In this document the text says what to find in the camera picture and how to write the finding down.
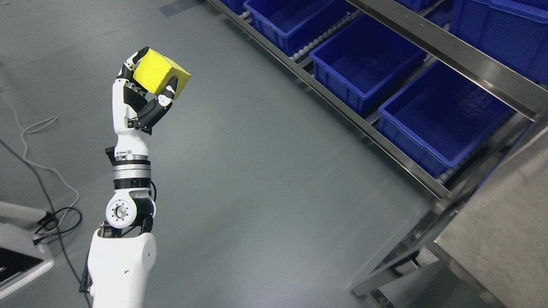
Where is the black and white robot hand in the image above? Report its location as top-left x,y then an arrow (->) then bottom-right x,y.
105,46 -> 179,163

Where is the yellow foam block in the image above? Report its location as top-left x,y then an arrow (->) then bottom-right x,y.
133,48 -> 191,99

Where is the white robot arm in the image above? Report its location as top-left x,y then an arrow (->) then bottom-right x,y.
80,147 -> 157,308

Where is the metal roller shelf rack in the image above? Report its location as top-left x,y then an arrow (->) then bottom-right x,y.
211,0 -> 547,199

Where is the blue plastic bin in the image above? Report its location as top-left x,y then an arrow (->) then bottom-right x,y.
450,0 -> 548,84
243,0 -> 350,56
378,62 -> 514,178
396,0 -> 437,12
310,15 -> 426,116

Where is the white machine base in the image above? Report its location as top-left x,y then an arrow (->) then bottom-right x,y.
0,201 -> 54,299

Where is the blue plastic bin upper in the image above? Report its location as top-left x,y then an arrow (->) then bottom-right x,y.
396,0 -> 437,12
450,0 -> 548,84

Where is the stainless steel table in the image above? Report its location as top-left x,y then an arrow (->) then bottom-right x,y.
351,123 -> 548,308

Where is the white floor cable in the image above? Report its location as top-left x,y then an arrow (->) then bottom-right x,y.
0,92 -> 80,234

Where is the black floor cable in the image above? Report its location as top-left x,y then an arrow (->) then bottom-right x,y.
0,139 -> 92,308

